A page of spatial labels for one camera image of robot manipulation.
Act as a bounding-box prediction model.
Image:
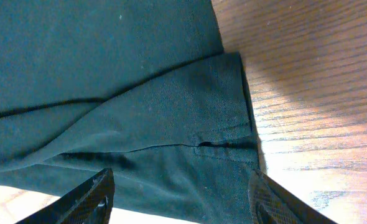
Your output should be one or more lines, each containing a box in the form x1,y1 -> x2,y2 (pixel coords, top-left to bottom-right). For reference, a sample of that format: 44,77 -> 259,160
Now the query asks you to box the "black t-shirt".
0,0 -> 259,223

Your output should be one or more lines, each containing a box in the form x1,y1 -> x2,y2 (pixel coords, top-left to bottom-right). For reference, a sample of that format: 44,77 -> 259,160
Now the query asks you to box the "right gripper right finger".
248,170 -> 337,224

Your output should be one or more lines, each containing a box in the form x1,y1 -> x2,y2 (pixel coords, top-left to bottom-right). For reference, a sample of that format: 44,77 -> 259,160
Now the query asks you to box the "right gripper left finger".
17,169 -> 114,224

